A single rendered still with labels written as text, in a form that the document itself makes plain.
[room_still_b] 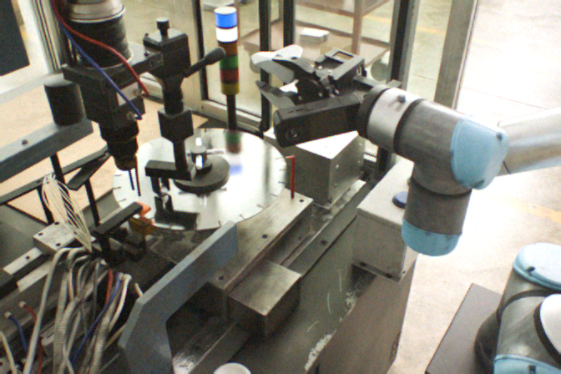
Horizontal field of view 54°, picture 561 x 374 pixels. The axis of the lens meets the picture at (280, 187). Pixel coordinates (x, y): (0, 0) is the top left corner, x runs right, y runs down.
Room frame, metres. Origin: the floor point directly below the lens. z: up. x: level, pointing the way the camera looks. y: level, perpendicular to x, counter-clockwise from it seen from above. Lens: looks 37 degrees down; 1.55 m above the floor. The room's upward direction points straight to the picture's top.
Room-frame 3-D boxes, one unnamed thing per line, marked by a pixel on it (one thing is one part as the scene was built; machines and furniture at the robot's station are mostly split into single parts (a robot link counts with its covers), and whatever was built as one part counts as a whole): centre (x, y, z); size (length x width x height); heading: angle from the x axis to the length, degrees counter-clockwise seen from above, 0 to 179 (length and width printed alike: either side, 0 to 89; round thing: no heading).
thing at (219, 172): (0.85, 0.15, 0.96); 0.11 x 0.11 x 0.03
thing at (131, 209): (0.69, 0.26, 0.95); 0.10 x 0.03 x 0.07; 146
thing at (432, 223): (0.55, -0.20, 1.11); 0.11 x 0.08 x 0.11; 156
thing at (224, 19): (1.15, 0.12, 1.14); 0.05 x 0.04 x 0.03; 56
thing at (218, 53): (0.79, 0.13, 1.21); 0.08 x 0.06 x 0.03; 146
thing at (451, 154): (0.54, -0.20, 1.21); 0.11 x 0.08 x 0.09; 47
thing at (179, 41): (0.78, 0.17, 1.17); 0.06 x 0.05 x 0.20; 137
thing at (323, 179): (1.10, -0.08, 0.82); 0.18 x 0.18 x 0.15; 56
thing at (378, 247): (0.90, -0.27, 0.82); 0.28 x 0.11 x 0.15; 146
